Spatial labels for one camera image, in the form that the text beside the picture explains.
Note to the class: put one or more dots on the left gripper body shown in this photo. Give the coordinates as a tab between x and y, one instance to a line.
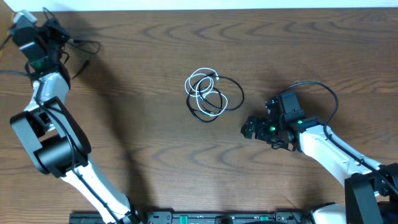
56	38

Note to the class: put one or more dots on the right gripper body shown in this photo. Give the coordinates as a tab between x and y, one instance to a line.
267	131

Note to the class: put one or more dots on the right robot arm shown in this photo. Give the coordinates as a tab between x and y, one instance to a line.
370	186

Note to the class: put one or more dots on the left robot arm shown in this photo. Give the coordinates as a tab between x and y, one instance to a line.
47	131

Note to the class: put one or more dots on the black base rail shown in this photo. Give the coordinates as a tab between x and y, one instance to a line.
278	216

